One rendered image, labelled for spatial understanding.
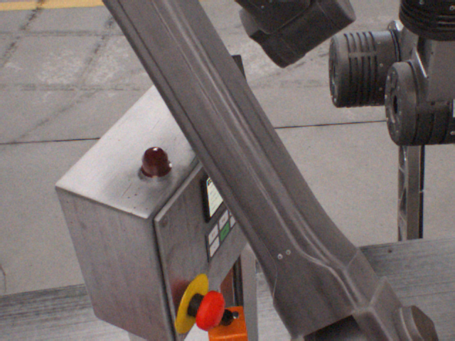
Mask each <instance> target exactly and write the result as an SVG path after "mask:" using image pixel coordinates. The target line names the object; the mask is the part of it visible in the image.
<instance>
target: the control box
mask: <svg viewBox="0 0 455 341"><path fill-rule="evenodd" d="M151 147H159V148H162V149H163V150H164V151H165V152H167V154H168V159H169V160H170V162H171V166H172V174H171V176H170V177H169V178H167V179H166V180H163V181H161V182H150V181H147V180H145V179H144V178H143V176H142V172H141V167H142V165H143V163H142V154H143V153H144V152H145V150H147V149H148V148H151ZM205 173H206V171H205V170H204V168H203V167H202V165H201V163H200V161H199V160H198V158H197V156H196V155H195V154H194V151H193V149H192V148H191V145H190V144H189V142H188V141H187V139H186V137H185V136H184V134H183V132H182V131H181V130H180V128H179V126H178V124H177V123H176V121H175V119H174V118H173V116H172V115H171V113H170V111H169V110H168V108H167V106H166V105H165V101H164V100H163V99H162V98H161V95H160V94H159V92H158V90H157V89H156V87H155V86H154V85H153V86H152V87H151V88H150V89H149V90H148V91H147V92H146V93H145V94H143V95H142V96H141V97H140V98H139V100H138V101H137V102H136V103H135V104H134V105H133V107H132V108H131V109H130V110H129V111H128V112H127V113H126V114H125V115H124V116H123V117H122V118H121V119H120V120H118V121H117V122H116V123H115V124H114V125H113V126H112V127H111V128H110V129H109V130H108V131H107V132H106V133H105V134H104V135H103V136H102V138H101V139H100V140H99V141H98V142H97V143H96V144H95V145H94V146H93V147H92V148H91V149H90V150H89V151H88V152H87V153H86V154H85V155H84V156H83V157H82V158H81V159H80V160H79V161H78V162H77V163H76V164H75V165H74V166H73V167H72V168H71V169H70V170H69V171H68V172H67V173H66V174H65V175H64V176H63V177H62V178H61V179H60V180H59V181H58V182H57V183H56V184H55V191H56V193H57V196H58V199H59V202H60V206H61V209H62V211H63V215H64V218H65V221H66V224H67V226H68V231H69V233H70V237H71V242H72V245H73V248H74V250H75V255H76V257H77V261H78V263H79V267H80V270H81V273H82V277H83V280H84V282H85V286H86V289H87V292H88V295H89V297H90V302H91V306H92V310H93V313H94V316H95V317H96V318H98V319H100V320H102V321H105V322H106V323H109V324H111V325H113V326H115V327H118V328H120V329H122V330H125V331H128V332H131V333H132V334H134V335H137V336H139V337H142V338H144V339H145V340H148V341H184V340H185V339H186V337H187V336H188V334H189V332H190V331H191V329H192V328H193V326H194V325H195V323H196V318H194V317H193V316H190V315H189V314H188V304H189V302H190V300H191V298H192V297H193V295H194V294H195V293H200V294H202V295H204V296H205V295H206V294H207V293H208V292H209V291H212V290H214V291H216V290H217V289H218V287H219V285H220V284H221V283H222V281H223V279H224V278H225V277H226V276H227V274H228V272H229V271H230V269H231V268H232V266H233V265H234V263H235V262H236V260H237V258H238V256H239V255H240V253H241V251H242V250H243V249H244V247H245V246H246V244H247V240H246V239H245V237H244V235H243V234H242V232H241V231H240V228H239V227H238V224H237V223H236V225H235V226H234V227H233V229H232V230H231V232H230V233H229V235H228V236H227V238H226V239H225V241H224V242H223V243H222V245H221V246H220V247H219V249H218V250H217V251H216V253H215V256H214V257H213V258H212V260H211V261H210V263H208V254H207V248H206V242H205V235H206V234H207V233H208V231H209V229H210V228H211V227H212V226H213V224H214V223H215V222H216V219H217V218H218V217H219V215H220V214H221V212H222V211H223V210H224V209H225V207H226V205H225V203H224V202H223V203H222V205H221V206H220V207H219V208H218V210H217V212H216V213H215V215H214V216H213V218H212V220H211V221H209V223H207V222H205V214H204V207H203V196H202V190H201V183H200V179H201V178H202V177H203V176H204V175H205Z"/></svg>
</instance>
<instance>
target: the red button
mask: <svg viewBox="0 0 455 341"><path fill-rule="evenodd" d="M224 311H225V301H224V298H223V295H222V293H220V292H217V291H214V290H212V291H209V292H208V293H207V294H206V295H205V296H204V295H202V294H200V293H195V294H194V295H193V297H192V298H191V300H190V302H189V304H188V314H189V315H190V316H193V317H194V318H196V325H197V327H198V328H199V329H200V330H203V331H206V332H209V331H210V330H212V329H213V328H215V327H216V326H217V325H218V324H219V322H220V321H221V319H222V317H223V313H224Z"/></svg>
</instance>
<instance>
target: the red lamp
mask: <svg viewBox="0 0 455 341"><path fill-rule="evenodd" d="M142 163H143V165H142V167H141V172H142V176H143V178H144V179H145V180H147V181H150V182H161V181H163V180H166V179H167V178H169V177H170V176H171V174H172V166H171V162H170V160H169V159H168V154H167V152H165V151H164V150H163V149H162V148H159V147H151V148H148V149H147V150H145V152H144V153H143V154H142Z"/></svg>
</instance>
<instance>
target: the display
mask: <svg viewBox="0 0 455 341"><path fill-rule="evenodd" d="M200 183H201V190H202V196H203V207H204V214H205V222H207V223H209V221H211V220H212V218H213V216H214V215H215V213H216V212H217V210H218V208H219V207H220V206H221V205H222V203H223V199H222V198H221V197H220V195H219V194H218V192H217V190H216V187H215V186H214V184H213V182H212V180H211V179H210V177H209V176H208V174H207V173H205V175H204V176H203V177H202V178H201V179H200Z"/></svg>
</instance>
